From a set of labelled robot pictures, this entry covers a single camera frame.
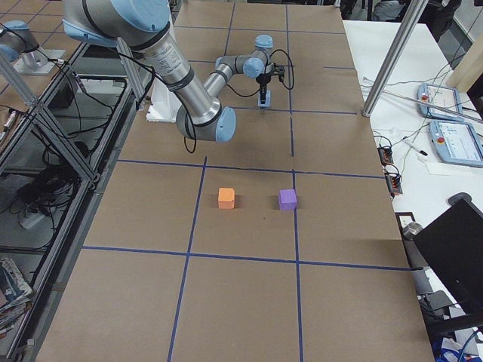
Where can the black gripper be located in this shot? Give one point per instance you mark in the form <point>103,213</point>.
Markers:
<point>263,80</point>

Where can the light blue foam block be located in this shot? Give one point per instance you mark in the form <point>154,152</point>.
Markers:
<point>264,99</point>

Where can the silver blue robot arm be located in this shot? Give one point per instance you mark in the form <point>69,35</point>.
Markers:
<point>144,26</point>

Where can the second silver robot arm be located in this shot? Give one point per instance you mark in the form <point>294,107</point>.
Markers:
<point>20,47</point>

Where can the purple foam block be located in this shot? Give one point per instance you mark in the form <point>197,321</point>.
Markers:
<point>287,199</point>

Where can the orange foam block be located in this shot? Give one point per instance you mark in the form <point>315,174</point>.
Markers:
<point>226,198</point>

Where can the upper orange connector box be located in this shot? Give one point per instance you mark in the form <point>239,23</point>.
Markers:
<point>385,154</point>

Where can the orange connector box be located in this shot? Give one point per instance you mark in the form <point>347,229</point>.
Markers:
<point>393,181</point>
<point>385,154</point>

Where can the black marker pen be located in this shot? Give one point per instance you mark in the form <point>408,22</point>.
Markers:
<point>416,148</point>

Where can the lower orange connector box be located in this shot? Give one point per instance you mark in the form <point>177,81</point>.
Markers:
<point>393,181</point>

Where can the upper teach pendant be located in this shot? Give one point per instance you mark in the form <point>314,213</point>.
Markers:
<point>444,97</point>

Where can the teach pendant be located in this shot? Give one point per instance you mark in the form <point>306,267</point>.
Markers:
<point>444,97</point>
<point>456,142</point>

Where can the lower teach pendant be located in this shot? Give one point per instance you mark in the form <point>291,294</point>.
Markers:
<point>456,142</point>

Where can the black monitor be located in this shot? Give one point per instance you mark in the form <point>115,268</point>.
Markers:
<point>452,247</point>

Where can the white power strip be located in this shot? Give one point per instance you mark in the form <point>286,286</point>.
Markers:
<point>28,219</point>

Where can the stack of magazines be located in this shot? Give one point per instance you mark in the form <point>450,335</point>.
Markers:
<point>15,294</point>

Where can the aluminium frame post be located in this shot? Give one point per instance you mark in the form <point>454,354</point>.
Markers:
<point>408,23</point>

